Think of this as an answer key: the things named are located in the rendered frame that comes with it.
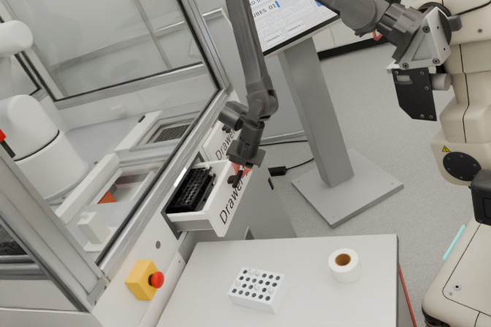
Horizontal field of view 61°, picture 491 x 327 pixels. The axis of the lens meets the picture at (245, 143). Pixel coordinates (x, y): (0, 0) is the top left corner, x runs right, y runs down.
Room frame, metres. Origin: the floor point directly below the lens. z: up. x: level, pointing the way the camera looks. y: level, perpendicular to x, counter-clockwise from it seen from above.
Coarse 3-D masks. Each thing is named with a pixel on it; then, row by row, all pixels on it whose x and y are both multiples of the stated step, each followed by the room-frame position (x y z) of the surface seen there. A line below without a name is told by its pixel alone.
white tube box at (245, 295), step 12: (240, 276) 0.77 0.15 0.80; (252, 276) 0.76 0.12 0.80; (264, 276) 0.75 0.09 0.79; (276, 276) 0.72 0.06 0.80; (240, 288) 0.73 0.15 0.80; (252, 288) 0.72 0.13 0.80; (264, 288) 0.71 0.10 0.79; (276, 288) 0.69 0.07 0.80; (240, 300) 0.71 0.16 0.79; (252, 300) 0.69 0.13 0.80; (264, 300) 0.67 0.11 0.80; (276, 300) 0.67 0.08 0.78; (276, 312) 0.66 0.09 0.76
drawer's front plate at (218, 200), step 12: (228, 168) 1.06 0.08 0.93; (240, 168) 1.11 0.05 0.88; (216, 192) 0.97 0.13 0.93; (228, 192) 1.01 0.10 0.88; (240, 192) 1.06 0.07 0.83; (216, 204) 0.94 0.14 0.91; (228, 204) 0.98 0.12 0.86; (216, 216) 0.92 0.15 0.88; (228, 216) 0.96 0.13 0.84; (216, 228) 0.91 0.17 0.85
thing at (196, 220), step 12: (192, 168) 1.23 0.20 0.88; (216, 168) 1.18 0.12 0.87; (216, 180) 1.17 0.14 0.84; (204, 204) 1.07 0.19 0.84; (168, 216) 1.01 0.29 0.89; (180, 216) 0.98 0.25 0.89; (192, 216) 0.96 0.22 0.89; (204, 216) 0.95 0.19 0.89; (180, 228) 0.99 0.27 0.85; (192, 228) 0.97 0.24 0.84; (204, 228) 0.95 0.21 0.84
